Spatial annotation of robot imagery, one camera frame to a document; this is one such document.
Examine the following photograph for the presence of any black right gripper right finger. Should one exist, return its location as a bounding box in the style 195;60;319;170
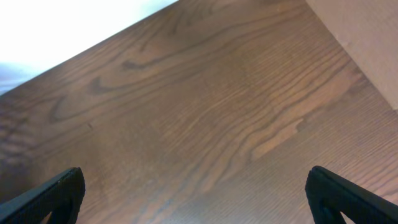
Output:
305;166;397;224

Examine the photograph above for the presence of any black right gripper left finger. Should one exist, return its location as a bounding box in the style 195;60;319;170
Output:
1;167;85;224

